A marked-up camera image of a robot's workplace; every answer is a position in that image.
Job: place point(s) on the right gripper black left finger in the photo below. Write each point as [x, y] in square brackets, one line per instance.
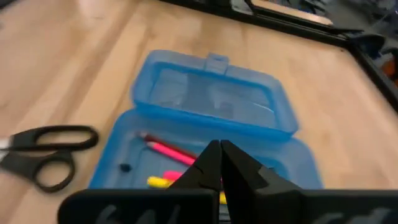
[208, 168]

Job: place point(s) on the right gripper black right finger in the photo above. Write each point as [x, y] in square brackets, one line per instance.
[239, 174]

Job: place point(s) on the pink highlighter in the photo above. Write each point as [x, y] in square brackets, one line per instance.
[172, 175]

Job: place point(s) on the yellow highlighter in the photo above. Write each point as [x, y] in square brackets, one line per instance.
[158, 182]

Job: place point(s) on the brown pencil with blue eraser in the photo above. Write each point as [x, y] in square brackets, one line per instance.
[155, 140]

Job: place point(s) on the blue translucent plastic supply box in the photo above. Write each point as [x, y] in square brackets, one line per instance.
[217, 102]

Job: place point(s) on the orange shop vacuum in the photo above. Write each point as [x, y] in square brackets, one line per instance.
[390, 68]

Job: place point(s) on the black corner bracket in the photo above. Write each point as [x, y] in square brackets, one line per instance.
[370, 43]

